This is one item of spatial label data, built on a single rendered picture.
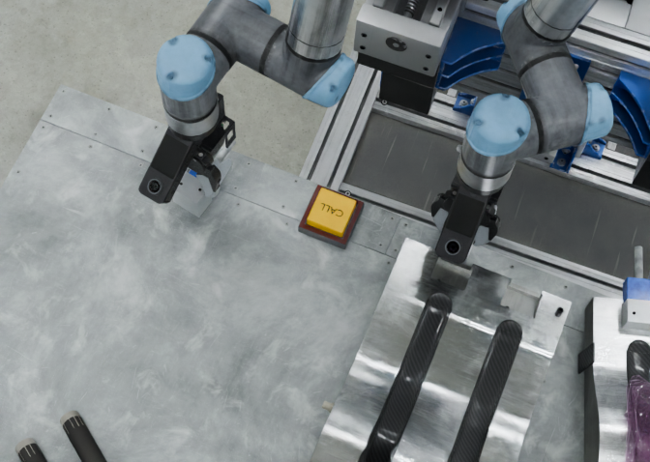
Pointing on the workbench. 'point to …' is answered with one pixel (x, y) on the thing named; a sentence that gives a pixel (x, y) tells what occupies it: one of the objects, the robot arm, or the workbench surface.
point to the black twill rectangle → (586, 358)
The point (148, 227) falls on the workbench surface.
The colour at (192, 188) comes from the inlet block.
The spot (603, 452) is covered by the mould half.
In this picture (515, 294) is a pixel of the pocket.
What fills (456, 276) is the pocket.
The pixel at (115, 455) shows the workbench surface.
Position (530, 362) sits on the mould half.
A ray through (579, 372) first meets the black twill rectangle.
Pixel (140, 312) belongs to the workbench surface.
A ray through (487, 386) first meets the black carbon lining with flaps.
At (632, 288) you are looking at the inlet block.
